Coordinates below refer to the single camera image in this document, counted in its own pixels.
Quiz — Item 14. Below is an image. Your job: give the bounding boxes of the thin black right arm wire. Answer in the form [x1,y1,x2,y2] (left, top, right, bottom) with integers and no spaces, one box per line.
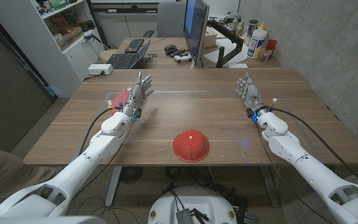
[255,121,332,224]

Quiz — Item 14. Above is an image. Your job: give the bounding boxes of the white power strip box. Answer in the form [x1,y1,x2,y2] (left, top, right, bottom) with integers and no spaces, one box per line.
[88,63,114,76]

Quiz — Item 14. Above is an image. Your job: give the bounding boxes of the cardboard box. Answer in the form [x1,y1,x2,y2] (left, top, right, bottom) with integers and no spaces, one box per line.
[56,26,84,50]

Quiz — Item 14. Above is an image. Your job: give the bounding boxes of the white game controller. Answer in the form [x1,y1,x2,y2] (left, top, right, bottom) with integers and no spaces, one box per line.
[173,54,193,64]

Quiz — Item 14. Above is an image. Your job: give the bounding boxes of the white shelf unit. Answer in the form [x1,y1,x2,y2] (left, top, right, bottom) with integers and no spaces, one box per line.
[0,0,105,98]

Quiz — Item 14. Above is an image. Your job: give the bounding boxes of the red cup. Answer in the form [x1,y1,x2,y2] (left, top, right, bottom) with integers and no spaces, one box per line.
[266,39,278,53]

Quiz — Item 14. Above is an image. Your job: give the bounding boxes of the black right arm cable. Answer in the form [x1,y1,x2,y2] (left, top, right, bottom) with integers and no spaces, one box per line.
[270,107,358,189]

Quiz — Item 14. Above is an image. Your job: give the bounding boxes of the dark-lidded jar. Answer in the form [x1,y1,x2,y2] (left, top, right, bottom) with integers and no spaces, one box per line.
[244,19,259,46]

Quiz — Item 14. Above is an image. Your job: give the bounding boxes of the black round fan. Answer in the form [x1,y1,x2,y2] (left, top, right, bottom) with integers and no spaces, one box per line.
[119,166,144,185]

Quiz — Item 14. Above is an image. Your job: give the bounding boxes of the beige box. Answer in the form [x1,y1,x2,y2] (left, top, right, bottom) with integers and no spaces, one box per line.
[203,27,218,49]

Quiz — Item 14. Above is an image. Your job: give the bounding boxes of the white wipes canister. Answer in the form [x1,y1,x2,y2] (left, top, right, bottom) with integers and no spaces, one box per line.
[247,29,267,60]

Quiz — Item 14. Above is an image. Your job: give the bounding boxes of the black remote control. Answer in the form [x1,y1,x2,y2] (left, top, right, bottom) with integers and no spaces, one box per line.
[168,48,188,58]

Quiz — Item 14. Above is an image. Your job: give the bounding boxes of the person in beige clothes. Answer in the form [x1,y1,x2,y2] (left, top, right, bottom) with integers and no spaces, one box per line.
[0,147,58,212]

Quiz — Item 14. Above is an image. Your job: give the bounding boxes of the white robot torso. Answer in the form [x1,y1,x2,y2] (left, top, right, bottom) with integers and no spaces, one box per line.
[147,185,238,224]

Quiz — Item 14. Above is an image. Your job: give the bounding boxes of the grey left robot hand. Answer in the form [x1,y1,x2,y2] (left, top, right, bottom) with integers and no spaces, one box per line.
[121,70,155,119]

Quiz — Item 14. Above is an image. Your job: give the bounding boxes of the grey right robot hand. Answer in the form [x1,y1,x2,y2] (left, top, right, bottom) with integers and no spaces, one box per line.
[235,72,269,118]

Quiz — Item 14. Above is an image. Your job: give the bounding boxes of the dark open laptop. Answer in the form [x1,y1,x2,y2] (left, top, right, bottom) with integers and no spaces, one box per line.
[106,39,151,70]

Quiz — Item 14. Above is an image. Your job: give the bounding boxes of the grey office chair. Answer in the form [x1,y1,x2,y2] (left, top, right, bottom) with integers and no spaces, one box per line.
[142,1,186,39]

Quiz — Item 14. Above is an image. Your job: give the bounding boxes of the white paper sheets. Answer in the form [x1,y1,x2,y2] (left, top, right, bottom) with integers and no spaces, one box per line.
[202,37,250,67]

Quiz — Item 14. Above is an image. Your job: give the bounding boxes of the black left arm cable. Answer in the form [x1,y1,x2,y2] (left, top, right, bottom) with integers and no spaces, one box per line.
[78,107,122,156]

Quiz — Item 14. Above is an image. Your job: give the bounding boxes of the red bowl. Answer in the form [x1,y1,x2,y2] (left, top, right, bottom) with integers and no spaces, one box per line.
[172,129,211,163]

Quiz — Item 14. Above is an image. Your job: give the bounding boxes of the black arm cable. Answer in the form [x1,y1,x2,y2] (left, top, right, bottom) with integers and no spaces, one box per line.
[78,107,122,156]
[270,107,358,189]

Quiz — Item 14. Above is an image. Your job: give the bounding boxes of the pink box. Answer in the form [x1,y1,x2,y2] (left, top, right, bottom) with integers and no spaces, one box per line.
[110,86,133,114]

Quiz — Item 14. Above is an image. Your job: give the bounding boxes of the grey table leg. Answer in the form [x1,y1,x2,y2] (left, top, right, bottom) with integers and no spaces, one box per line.
[259,166,281,208]
[104,166,122,208]

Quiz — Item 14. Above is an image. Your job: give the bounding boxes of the black computer monitor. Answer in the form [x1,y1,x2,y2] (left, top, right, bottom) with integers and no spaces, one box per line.
[183,0,210,66]

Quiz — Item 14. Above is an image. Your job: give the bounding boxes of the black keyboard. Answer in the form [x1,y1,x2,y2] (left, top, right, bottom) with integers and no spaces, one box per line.
[124,38,145,54]

